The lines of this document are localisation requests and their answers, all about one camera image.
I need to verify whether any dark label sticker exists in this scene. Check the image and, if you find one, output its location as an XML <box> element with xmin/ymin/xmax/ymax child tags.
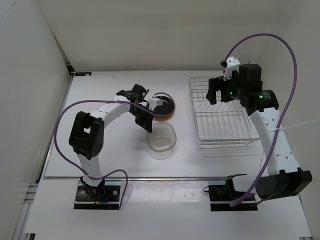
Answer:
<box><xmin>74</xmin><ymin>72</ymin><xmax>92</xmax><ymax>77</ymax></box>

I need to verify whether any clear textured glass plate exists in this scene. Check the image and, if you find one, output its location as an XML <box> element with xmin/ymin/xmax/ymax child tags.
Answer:
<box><xmin>146</xmin><ymin>122</ymin><xmax>177</xmax><ymax>153</ymax></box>

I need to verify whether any orange plastic plate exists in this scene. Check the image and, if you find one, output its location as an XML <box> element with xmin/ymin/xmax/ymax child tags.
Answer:
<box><xmin>153</xmin><ymin>112</ymin><xmax>174</xmax><ymax>122</ymax></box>

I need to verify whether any white cable tie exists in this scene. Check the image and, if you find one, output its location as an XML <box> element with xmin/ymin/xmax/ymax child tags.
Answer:
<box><xmin>259</xmin><ymin>119</ymin><xmax>320</xmax><ymax>136</ymax></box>

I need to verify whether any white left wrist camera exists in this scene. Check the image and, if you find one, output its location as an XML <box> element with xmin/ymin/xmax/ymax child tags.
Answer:
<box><xmin>147</xmin><ymin>97</ymin><xmax>163</xmax><ymax>110</ymax></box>

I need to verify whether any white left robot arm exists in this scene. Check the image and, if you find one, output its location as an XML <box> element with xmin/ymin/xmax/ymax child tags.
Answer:
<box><xmin>68</xmin><ymin>84</ymin><xmax>163</xmax><ymax>200</ymax></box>

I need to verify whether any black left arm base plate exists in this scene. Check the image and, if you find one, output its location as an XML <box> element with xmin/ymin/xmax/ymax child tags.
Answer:
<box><xmin>73</xmin><ymin>181</ymin><xmax>121</xmax><ymax>210</ymax></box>

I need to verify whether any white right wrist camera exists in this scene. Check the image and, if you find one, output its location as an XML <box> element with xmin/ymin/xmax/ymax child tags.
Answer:
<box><xmin>220</xmin><ymin>56</ymin><xmax>241</xmax><ymax>81</ymax></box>

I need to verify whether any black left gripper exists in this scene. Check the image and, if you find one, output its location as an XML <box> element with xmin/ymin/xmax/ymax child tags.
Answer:
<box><xmin>129</xmin><ymin>104</ymin><xmax>156</xmax><ymax>133</ymax></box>

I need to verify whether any chrome wire dish rack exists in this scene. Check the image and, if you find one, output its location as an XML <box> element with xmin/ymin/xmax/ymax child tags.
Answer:
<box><xmin>189</xmin><ymin>76</ymin><xmax>260</xmax><ymax>148</ymax></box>

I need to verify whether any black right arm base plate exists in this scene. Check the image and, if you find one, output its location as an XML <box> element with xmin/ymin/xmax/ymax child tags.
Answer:
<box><xmin>203</xmin><ymin>185</ymin><xmax>258</xmax><ymax>212</ymax></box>

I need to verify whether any black plastic plate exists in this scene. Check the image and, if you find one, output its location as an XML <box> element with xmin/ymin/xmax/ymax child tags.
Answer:
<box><xmin>154</xmin><ymin>92</ymin><xmax>176</xmax><ymax>115</ymax></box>

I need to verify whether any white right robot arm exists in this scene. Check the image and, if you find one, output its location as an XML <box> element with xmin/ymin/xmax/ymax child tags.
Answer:
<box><xmin>206</xmin><ymin>64</ymin><xmax>313</xmax><ymax>201</ymax></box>

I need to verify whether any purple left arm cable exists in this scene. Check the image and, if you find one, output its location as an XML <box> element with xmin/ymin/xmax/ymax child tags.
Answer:
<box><xmin>53</xmin><ymin>91</ymin><xmax>173</xmax><ymax>210</ymax></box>

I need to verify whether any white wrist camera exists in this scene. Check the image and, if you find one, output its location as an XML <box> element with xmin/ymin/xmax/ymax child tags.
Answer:
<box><xmin>220</xmin><ymin>56</ymin><xmax>241</xmax><ymax>81</ymax></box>
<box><xmin>147</xmin><ymin>97</ymin><xmax>163</xmax><ymax>110</ymax></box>

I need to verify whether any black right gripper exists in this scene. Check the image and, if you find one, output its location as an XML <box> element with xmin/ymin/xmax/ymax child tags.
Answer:
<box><xmin>206</xmin><ymin>70</ymin><xmax>246</xmax><ymax>105</ymax></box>

